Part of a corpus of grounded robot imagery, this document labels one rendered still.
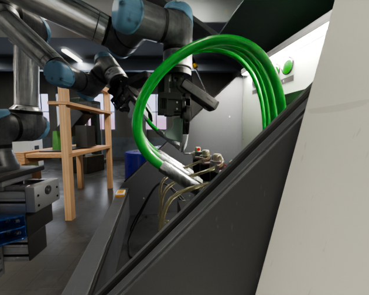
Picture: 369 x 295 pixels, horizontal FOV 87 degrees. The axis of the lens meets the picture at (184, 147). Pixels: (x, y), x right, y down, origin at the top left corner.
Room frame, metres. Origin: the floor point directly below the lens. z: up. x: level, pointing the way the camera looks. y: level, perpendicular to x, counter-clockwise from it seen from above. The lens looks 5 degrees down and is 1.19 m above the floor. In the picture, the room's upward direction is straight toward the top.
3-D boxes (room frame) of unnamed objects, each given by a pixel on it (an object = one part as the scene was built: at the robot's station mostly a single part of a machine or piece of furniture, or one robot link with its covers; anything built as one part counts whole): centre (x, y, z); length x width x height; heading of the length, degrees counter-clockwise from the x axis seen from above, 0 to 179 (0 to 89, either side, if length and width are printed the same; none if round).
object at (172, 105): (0.52, 0.03, 1.28); 0.09 x 0.08 x 0.12; 100
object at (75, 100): (5.54, 2.76, 1.32); 0.85 x 0.69 x 2.64; 179
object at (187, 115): (0.50, 0.00, 1.22); 0.05 x 0.02 x 0.09; 10
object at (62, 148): (3.19, 2.10, 1.00); 1.55 x 1.38 x 2.00; 3
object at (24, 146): (5.95, 4.90, 0.69); 0.75 x 0.61 x 1.39; 89
